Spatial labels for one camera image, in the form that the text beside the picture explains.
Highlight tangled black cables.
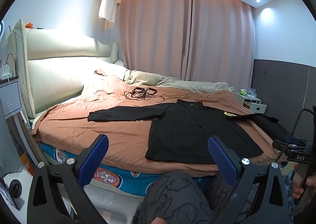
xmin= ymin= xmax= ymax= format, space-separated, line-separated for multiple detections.
xmin=124 ymin=86 xmax=165 ymax=103

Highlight white bedside cabinet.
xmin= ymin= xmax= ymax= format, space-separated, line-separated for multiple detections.
xmin=234 ymin=89 xmax=267 ymax=116

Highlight cream padded headboard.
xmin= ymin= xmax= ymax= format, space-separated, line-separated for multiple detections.
xmin=7 ymin=20 xmax=119 ymax=119

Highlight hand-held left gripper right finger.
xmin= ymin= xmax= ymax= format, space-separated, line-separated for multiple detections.
xmin=208 ymin=136 xmax=290 ymax=224

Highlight person's leg in patterned pants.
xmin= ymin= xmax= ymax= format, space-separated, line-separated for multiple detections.
xmin=134 ymin=171 xmax=216 ymax=224

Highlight black shirt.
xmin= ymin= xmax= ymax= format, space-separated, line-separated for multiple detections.
xmin=88 ymin=99 xmax=264 ymax=164

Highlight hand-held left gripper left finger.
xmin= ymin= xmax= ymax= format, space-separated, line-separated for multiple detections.
xmin=27 ymin=134 xmax=109 ymax=224

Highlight beige quilt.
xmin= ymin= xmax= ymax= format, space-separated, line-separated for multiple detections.
xmin=114 ymin=60 xmax=231 ymax=95

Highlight black round device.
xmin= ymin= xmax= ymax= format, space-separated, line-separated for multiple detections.
xmin=8 ymin=179 xmax=23 ymax=198

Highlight person's right hand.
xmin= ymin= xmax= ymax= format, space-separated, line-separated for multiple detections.
xmin=292 ymin=163 xmax=316 ymax=200

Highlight orange-brown blanket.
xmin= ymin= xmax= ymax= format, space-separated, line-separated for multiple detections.
xmin=31 ymin=68 xmax=279 ymax=174

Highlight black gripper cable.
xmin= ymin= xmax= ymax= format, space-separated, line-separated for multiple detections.
xmin=276 ymin=107 xmax=316 ymax=163

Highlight grey bedside shelf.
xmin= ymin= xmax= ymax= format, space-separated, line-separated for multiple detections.
xmin=0 ymin=76 xmax=21 ymax=119

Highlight pink curtain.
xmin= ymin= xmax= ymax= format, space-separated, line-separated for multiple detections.
xmin=190 ymin=0 xmax=255 ymax=84
xmin=118 ymin=0 xmax=193 ymax=82

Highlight dark folded cloth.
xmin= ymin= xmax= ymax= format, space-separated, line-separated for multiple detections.
xmin=253 ymin=115 xmax=290 ymax=140

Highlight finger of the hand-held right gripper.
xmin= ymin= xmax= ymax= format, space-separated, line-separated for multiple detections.
xmin=272 ymin=136 xmax=309 ymax=152

